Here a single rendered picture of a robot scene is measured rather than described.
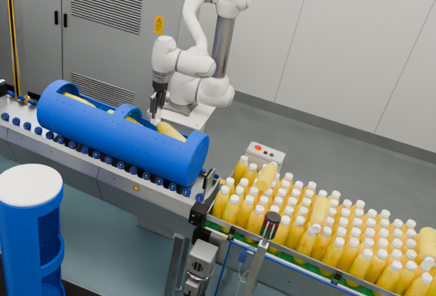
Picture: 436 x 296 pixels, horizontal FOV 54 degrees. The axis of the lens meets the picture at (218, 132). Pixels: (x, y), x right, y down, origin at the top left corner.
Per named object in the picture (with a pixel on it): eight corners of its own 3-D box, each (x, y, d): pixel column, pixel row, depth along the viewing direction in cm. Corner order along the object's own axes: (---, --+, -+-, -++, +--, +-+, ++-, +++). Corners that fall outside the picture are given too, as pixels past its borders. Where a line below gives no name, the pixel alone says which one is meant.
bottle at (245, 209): (242, 221, 212) (251, 193, 202) (250, 231, 208) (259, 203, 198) (231, 225, 209) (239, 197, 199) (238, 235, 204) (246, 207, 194)
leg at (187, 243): (175, 282, 282) (189, 214, 248) (183, 286, 281) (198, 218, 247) (171, 289, 277) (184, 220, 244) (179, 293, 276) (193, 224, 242)
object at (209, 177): (207, 185, 226) (211, 166, 220) (211, 186, 226) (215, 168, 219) (200, 195, 218) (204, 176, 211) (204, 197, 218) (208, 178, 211)
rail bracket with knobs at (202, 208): (194, 213, 211) (198, 197, 206) (207, 219, 210) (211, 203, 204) (186, 226, 203) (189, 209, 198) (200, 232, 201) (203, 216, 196)
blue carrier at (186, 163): (70, 115, 253) (71, 72, 238) (204, 169, 234) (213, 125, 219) (36, 137, 230) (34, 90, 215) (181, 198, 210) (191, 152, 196)
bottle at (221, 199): (227, 218, 212) (235, 190, 202) (219, 226, 207) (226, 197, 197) (215, 211, 215) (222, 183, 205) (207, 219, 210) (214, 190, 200)
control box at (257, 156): (248, 154, 244) (252, 140, 238) (281, 167, 239) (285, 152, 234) (242, 163, 235) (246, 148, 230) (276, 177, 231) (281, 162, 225)
